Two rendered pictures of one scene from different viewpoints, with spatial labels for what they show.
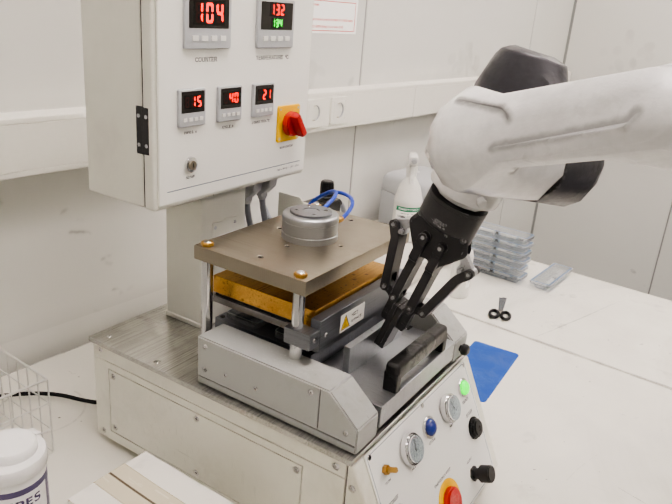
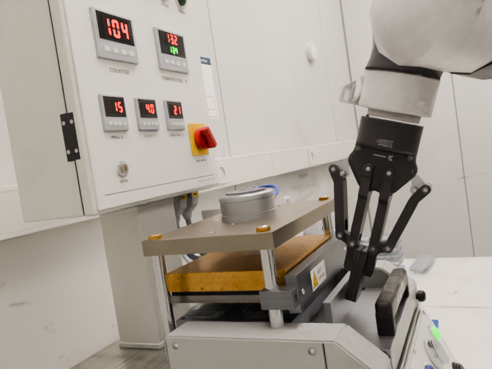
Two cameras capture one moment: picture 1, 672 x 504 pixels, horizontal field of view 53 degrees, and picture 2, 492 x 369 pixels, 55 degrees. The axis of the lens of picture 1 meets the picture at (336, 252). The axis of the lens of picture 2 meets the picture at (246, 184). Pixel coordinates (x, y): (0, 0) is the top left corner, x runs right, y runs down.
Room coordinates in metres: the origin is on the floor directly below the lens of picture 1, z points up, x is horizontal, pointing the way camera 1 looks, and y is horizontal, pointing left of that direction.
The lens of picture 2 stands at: (0.21, 0.11, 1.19)
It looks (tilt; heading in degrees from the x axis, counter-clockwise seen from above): 3 degrees down; 354
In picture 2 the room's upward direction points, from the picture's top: 8 degrees counter-clockwise
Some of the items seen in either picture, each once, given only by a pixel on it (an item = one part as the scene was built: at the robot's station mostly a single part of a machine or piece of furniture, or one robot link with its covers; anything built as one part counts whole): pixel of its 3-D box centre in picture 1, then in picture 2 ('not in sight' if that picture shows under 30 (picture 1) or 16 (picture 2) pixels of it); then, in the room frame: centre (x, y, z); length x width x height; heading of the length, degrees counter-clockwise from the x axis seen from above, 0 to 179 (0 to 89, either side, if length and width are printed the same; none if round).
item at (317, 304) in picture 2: (303, 318); (262, 303); (0.89, 0.04, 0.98); 0.20 x 0.17 x 0.03; 149
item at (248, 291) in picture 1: (311, 264); (256, 245); (0.89, 0.03, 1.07); 0.22 x 0.17 x 0.10; 149
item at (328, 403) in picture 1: (283, 384); (272, 360); (0.73, 0.05, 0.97); 0.25 x 0.05 x 0.07; 59
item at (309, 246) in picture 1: (298, 245); (239, 233); (0.92, 0.06, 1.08); 0.31 x 0.24 x 0.13; 149
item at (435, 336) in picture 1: (417, 355); (393, 297); (0.79, -0.12, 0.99); 0.15 x 0.02 x 0.04; 149
